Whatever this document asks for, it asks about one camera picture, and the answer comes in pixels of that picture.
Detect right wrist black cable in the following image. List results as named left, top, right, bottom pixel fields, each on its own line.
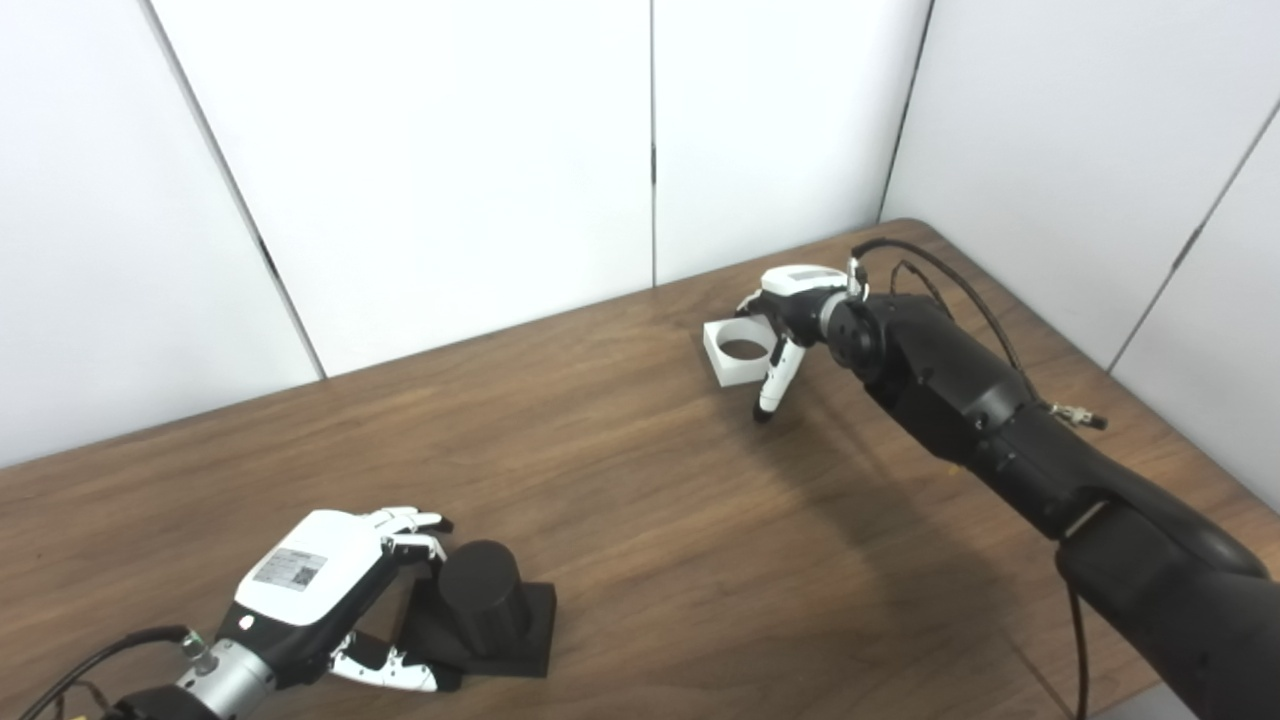
left=845, top=237, right=1109, bottom=431

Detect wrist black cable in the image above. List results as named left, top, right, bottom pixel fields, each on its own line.
left=845, top=237, right=1109, bottom=431
left=15, top=625, right=219, bottom=720

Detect right arm thin wire bundle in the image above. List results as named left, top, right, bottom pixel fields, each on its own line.
left=888, top=258, right=953, bottom=313

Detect black peg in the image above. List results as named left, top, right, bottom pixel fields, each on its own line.
left=398, top=540, right=558, bottom=679

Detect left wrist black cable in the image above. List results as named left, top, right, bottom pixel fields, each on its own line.
left=15, top=625, right=219, bottom=720

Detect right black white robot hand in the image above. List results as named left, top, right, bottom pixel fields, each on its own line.
left=735, top=265, right=863, bottom=425

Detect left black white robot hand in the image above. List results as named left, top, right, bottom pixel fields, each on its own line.
left=215, top=505, right=463, bottom=694

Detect white square piece with hole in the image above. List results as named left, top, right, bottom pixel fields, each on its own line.
left=702, top=314, right=791, bottom=389

